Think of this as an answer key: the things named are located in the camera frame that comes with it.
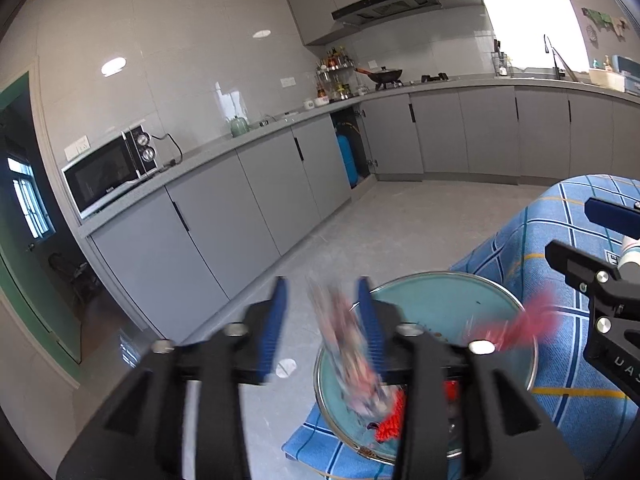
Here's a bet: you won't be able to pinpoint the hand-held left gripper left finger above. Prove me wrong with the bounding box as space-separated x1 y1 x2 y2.
55 275 290 480

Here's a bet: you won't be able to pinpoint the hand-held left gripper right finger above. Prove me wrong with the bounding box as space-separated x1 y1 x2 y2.
356 275 586 480

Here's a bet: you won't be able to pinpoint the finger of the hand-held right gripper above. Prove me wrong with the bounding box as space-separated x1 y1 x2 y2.
544 240 640 403
584 197 640 237

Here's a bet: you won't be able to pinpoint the colourful snack bag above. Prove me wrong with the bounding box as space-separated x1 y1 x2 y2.
307 280 396 417

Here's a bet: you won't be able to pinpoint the white tube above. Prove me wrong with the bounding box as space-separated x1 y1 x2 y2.
617 239 640 273

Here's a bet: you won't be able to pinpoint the red snack wrapper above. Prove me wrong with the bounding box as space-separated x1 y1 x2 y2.
372 389 410 442

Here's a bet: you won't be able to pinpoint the small red wrapper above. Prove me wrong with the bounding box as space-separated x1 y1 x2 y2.
470 285 562 351

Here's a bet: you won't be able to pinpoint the blue plaid tablecloth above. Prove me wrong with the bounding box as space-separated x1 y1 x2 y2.
281 175 640 480

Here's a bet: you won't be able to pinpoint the grey base cabinets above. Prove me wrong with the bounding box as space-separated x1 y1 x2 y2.
80 82 640 342

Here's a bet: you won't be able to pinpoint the white storage box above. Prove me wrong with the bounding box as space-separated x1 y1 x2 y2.
589 69 626 92

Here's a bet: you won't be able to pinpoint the sink faucet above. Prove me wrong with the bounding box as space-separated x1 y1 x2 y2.
544 35 571 81

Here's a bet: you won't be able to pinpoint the blue tank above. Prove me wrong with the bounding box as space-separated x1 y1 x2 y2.
336 133 360 187

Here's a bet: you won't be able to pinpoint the utensil holder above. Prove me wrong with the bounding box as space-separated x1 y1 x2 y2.
491 39 512 79

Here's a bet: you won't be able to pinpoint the bright window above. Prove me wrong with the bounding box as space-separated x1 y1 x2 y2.
467 0 593 73

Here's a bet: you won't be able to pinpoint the black and white microwave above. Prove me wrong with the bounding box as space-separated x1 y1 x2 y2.
61 127 158 221

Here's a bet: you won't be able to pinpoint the black wok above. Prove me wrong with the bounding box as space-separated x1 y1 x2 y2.
354 66 404 92

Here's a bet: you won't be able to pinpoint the spice rack with bottles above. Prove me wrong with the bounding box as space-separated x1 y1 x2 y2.
315 47 368 103

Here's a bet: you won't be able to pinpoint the black range hood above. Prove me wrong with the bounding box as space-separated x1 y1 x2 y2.
331 0 443 28

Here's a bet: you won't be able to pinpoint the green wall decoration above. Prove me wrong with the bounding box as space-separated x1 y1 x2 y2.
581 6 631 41

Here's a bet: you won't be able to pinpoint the black power cable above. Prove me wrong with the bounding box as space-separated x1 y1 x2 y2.
150 132 184 168

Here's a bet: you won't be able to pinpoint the green door frame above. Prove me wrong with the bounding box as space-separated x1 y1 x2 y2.
0 71 83 391

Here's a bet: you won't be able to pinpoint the white wall switch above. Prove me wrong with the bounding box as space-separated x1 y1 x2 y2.
64 136 91 160

